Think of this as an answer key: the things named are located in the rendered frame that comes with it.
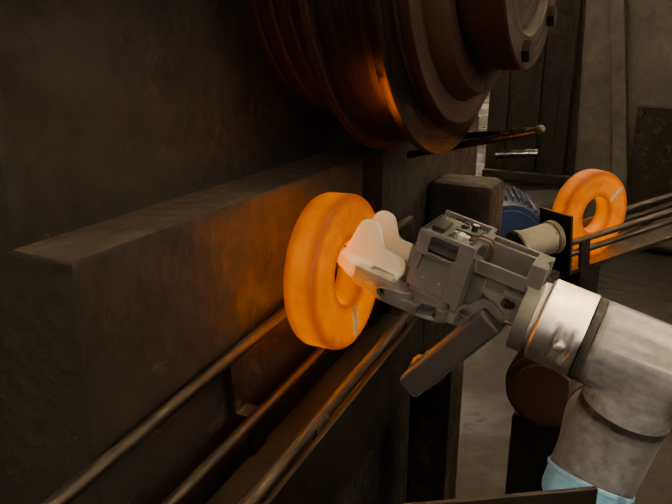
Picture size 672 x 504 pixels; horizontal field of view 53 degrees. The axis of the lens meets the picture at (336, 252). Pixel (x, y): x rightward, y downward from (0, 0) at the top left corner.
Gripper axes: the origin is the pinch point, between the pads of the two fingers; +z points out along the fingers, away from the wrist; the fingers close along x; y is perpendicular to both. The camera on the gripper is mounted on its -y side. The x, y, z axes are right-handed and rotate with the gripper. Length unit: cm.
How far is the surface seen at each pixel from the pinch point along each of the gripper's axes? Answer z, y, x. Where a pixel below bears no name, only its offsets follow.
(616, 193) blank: -21, -2, -71
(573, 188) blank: -14, -1, -63
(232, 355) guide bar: 2.0, -7.3, 12.9
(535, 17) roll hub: -6.3, 24.8, -25.6
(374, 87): 1.6, 16.0, -3.4
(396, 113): -0.8, 14.1, -4.4
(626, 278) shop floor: -35, -75, -246
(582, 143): 8, -36, -297
